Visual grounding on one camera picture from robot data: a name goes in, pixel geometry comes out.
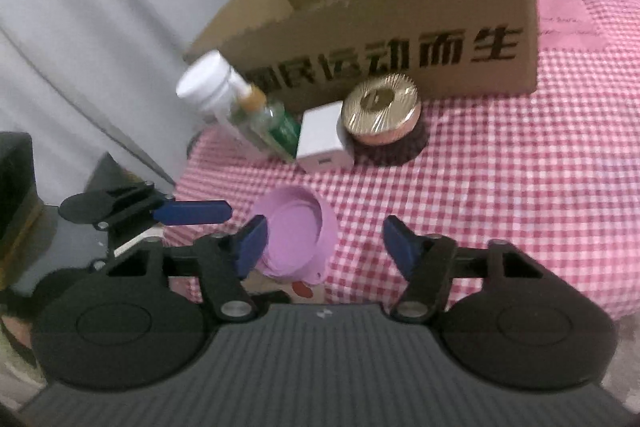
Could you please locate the brown cardboard box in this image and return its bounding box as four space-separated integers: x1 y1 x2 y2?
184 0 540 100

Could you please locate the white curtain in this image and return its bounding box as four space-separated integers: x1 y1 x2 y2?
0 0 311 188

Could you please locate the gold lid dark jar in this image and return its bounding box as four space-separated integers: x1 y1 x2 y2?
341 75 430 168

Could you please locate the purple plastic lid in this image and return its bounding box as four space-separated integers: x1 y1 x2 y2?
248 187 338 285

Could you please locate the green dropper bottle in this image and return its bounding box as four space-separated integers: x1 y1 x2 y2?
235 87 303 162

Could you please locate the white capped plastic bottle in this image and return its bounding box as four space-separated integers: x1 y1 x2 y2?
176 50 281 158

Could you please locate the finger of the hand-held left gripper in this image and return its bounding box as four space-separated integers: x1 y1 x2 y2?
97 183 233 230

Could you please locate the red checkered tablecloth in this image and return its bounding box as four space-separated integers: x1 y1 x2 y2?
162 0 640 323

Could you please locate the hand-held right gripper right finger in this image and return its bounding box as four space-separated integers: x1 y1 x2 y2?
382 216 543 322

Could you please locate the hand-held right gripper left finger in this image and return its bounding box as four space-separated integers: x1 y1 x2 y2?
92 214 268 320

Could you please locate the white charger plug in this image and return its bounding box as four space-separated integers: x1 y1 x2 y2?
296 103 356 172

